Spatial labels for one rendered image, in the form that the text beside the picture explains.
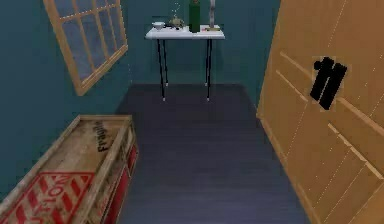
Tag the white table with black legs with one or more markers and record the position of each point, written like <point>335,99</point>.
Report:
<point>185,33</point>

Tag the wooden framed window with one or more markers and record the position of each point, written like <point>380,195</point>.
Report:
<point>89,36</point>

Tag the wooden room door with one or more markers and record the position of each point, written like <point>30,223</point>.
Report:
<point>326,133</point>

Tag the green bottle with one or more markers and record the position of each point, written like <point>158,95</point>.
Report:
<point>194,16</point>

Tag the white bowl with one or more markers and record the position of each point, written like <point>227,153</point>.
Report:
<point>158,25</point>

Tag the wooden crate with red markings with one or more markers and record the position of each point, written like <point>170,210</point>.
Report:
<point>70,173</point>

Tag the grey statuette on base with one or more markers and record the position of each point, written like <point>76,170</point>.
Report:
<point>212,16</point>

